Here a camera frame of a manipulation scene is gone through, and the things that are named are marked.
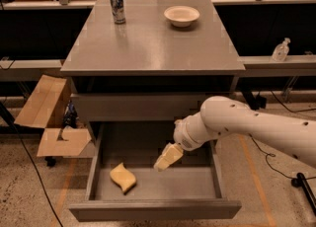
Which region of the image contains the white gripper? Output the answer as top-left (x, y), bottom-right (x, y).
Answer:
top-left (154, 119), bottom-right (203, 172)

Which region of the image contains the yellow wavy sponge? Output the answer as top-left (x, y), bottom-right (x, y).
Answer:
top-left (110, 163), bottom-right (136, 193)

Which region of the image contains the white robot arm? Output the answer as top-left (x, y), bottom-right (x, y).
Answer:
top-left (154, 96), bottom-right (316, 172)

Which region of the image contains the open grey middle drawer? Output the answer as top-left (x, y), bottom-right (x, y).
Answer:
top-left (69, 121), bottom-right (241, 222)

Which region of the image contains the grey drawer cabinet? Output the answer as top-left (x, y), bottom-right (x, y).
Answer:
top-left (61, 0), bottom-right (245, 137)

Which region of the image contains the closed grey top drawer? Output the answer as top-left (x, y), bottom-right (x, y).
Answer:
top-left (70, 91), bottom-right (234, 122)

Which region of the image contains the black stand base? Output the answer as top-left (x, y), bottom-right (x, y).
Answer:
top-left (291, 173), bottom-right (316, 216)

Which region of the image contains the cardboard box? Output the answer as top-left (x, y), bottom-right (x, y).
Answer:
top-left (15, 75), bottom-right (94, 158)

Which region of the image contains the white bowl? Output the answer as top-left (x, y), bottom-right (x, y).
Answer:
top-left (164, 6), bottom-right (199, 28)

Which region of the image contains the clear sanitizer bottle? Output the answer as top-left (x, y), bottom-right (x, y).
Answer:
top-left (272, 38), bottom-right (290, 62)

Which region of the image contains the silver drink can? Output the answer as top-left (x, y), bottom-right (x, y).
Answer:
top-left (110, 0), bottom-right (125, 24)

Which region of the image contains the black floor cable right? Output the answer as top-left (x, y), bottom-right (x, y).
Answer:
top-left (248, 133), bottom-right (297, 180)

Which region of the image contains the black floor cable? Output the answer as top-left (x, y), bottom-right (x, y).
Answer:
top-left (0, 102), bottom-right (64, 227)
top-left (248, 133), bottom-right (297, 180)

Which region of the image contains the black floor cable left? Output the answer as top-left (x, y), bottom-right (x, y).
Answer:
top-left (0, 102), bottom-right (64, 227)

